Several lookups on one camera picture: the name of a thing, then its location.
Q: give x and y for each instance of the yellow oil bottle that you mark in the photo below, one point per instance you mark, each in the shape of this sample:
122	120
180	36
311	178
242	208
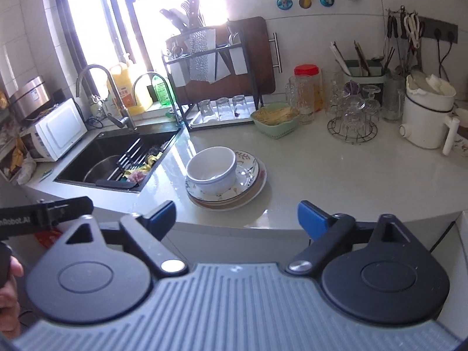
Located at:
126	87

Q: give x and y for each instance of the drinking glass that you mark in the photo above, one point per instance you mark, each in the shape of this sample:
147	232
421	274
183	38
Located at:
205	111
241	106
223	109

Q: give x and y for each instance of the person's left hand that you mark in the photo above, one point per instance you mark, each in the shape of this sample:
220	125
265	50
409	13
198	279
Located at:
9	307

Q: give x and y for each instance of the floral rimmed plate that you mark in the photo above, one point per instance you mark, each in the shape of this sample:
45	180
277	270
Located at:
248	159

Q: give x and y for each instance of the white scissors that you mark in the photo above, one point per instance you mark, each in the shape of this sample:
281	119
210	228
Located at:
412	29

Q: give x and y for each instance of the black dish rack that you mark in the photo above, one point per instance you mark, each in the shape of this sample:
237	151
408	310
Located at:
234	58

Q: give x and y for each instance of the glass pot lid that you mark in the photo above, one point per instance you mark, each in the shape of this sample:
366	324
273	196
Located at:
437	84

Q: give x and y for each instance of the green basket of noodles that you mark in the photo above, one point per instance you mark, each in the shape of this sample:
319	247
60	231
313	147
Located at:
274	124

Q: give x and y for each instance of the knife set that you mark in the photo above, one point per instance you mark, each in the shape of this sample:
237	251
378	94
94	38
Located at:
190	11

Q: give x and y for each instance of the black sink drain rack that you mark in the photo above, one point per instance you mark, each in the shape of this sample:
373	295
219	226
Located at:
128	157

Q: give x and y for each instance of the green utensil holder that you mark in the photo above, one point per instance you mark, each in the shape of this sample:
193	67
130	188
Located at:
365	80

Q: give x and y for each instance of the silver rice cooker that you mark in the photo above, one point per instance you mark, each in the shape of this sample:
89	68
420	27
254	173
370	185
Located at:
31	95

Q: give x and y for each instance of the red lid jar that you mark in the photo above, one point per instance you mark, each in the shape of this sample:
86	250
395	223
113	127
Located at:
308	70

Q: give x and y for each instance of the textured glass mug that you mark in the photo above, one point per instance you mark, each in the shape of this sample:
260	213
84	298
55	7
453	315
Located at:
299	102

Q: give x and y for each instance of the green bottle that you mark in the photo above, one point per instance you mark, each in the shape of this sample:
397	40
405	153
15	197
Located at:
161	91

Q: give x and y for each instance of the wooden cutting board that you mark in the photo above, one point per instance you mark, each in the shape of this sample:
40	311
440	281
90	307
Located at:
256	55

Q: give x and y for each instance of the large white plate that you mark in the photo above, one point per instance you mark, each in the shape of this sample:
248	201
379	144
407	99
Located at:
261	186

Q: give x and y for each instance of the red bag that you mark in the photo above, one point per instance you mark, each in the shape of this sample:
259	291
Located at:
47	236

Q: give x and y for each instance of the metal pot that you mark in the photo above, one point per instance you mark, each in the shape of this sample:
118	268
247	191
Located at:
98	170

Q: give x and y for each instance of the hanging scissors and utensils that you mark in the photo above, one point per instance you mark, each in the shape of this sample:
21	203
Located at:
402	8

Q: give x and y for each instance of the grey power strip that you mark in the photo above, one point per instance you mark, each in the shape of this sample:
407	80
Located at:
444	27

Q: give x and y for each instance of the white microwave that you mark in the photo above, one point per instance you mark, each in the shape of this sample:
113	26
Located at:
60	128

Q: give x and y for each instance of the black sink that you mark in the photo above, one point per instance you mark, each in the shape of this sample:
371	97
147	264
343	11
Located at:
91	150

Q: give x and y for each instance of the yellow cloth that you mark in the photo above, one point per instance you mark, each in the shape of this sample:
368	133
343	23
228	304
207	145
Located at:
142	170

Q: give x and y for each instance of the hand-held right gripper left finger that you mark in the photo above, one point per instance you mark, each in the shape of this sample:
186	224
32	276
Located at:
161	214

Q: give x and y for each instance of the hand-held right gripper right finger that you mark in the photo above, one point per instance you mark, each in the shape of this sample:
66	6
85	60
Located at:
312	221

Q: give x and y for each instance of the tall steel faucet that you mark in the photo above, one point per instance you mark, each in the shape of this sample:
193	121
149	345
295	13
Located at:
93	66

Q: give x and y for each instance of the white electric pot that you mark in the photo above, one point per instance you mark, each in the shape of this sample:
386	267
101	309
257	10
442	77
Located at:
420	124

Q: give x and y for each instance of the purple tinted glass cup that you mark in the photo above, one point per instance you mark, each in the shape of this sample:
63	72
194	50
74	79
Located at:
351	88

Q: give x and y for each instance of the clear glass cup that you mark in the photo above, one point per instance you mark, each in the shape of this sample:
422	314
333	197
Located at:
353	115
371	106

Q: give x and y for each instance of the floral ceramic bowl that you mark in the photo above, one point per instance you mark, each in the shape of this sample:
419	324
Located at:
460	144

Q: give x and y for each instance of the small steel faucet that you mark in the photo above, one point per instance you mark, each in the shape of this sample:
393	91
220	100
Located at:
146	75

